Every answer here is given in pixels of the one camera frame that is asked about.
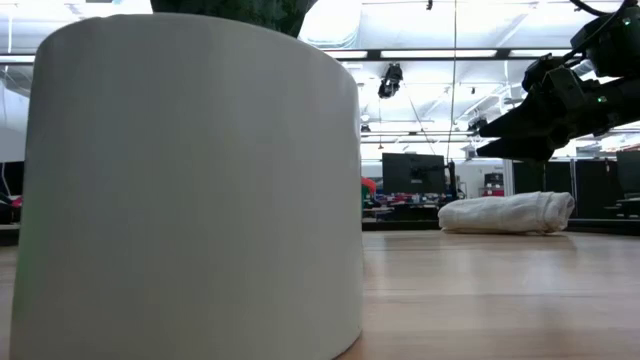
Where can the dark monitor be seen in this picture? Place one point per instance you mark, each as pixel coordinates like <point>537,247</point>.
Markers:
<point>629,172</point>

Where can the red box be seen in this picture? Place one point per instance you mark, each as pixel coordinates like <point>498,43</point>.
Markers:
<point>493,187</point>

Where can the white folded cloth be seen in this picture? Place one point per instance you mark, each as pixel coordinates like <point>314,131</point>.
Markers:
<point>505,212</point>

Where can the red and black object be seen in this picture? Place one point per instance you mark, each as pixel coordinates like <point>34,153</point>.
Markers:
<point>12,205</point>

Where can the cluttered workbench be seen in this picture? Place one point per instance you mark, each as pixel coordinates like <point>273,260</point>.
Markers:
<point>405,200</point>

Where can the black partition cabinets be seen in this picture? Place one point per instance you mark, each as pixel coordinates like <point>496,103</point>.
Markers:
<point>590,185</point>

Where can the teal basket orange rim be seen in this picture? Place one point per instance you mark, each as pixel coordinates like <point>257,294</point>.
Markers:
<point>369,186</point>

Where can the black overhead camera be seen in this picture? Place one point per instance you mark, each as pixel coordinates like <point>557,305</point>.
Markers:
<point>390,80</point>

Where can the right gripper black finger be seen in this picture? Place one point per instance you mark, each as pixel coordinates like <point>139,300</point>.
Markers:
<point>525,149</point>
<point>525,122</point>

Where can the black rig crossbar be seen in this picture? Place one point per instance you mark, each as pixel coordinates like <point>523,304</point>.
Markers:
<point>440,55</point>

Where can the black computer monitor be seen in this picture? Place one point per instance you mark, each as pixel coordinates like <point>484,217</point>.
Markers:
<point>412,172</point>

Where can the white pillar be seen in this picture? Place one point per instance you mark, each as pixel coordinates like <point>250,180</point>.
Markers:
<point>507,180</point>

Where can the white round plant pot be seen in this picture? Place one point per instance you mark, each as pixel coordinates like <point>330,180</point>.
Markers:
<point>190,200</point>

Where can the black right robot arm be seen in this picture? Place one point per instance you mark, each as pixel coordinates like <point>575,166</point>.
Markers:
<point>620,45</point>

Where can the black ceiling device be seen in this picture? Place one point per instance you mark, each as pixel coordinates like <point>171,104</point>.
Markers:
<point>472,125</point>

